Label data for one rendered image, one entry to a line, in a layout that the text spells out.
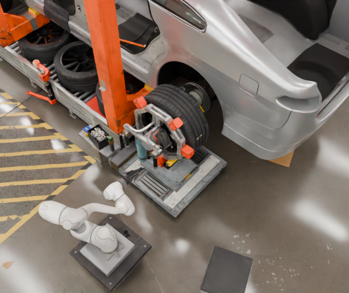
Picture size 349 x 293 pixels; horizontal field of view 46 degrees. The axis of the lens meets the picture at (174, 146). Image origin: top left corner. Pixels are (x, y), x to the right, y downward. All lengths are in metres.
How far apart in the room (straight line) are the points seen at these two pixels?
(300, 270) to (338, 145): 1.58
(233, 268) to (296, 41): 2.38
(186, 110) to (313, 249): 1.81
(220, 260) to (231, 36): 1.80
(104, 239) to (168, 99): 1.23
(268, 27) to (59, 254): 3.03
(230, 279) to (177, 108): 1.45
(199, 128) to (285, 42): 1.48
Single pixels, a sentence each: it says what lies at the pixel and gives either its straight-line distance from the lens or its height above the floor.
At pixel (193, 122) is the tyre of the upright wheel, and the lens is 3.36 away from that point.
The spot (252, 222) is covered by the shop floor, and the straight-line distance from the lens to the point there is 4.12.
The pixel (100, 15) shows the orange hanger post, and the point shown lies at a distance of 3.07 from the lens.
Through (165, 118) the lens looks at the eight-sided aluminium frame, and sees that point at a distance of 3.30.
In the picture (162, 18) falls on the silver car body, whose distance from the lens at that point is 3.43.
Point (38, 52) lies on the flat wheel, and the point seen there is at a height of 0.46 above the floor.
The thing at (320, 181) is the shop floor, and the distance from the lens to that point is 4.55.
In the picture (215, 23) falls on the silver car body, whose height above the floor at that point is 1.77.
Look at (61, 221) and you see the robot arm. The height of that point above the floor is 1.15.
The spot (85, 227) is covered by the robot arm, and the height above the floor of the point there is 0.64.
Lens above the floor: 3.61
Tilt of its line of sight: 53 degrees down
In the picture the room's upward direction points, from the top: 1 degrees clockwise
